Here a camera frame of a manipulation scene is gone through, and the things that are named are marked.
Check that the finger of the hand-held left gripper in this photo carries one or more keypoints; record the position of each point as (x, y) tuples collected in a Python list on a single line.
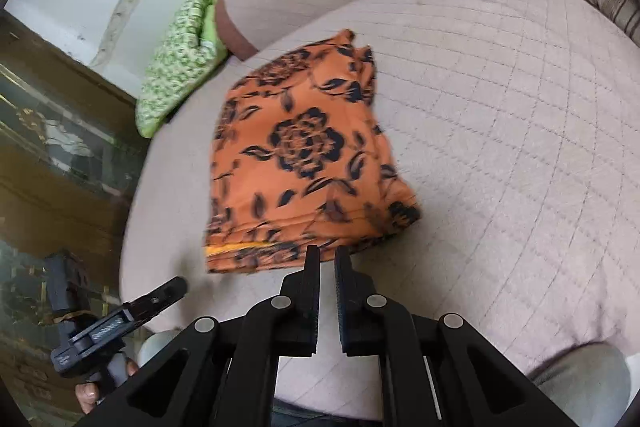
[(157, 297)]

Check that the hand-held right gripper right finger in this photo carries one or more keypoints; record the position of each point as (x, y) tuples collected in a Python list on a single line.
[(345, 302)]

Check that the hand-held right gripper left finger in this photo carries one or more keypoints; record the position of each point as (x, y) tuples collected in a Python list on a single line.
[(310, 302)]

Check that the orange black floral garment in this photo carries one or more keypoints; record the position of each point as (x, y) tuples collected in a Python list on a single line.
[(300, 147)]

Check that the person's left hand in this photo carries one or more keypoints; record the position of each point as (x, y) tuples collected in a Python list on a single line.
[(85, 394)]

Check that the person's left leg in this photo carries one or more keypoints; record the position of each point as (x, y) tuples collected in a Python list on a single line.
[(155, 344)]

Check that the person's leg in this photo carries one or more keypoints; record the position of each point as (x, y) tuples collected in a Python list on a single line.
[(585, 382), (155, 344)]

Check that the wooden glass cabinet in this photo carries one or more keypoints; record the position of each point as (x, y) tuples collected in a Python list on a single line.
[(55, 167)]

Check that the pink quilted bed cover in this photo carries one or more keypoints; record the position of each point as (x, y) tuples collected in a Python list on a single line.
[(500, 157)]

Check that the green patterned cloth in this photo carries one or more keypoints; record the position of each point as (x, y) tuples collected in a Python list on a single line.
[(180, 62)]

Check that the person's right leg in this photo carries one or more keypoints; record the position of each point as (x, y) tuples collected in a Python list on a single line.
[(585, 382)]

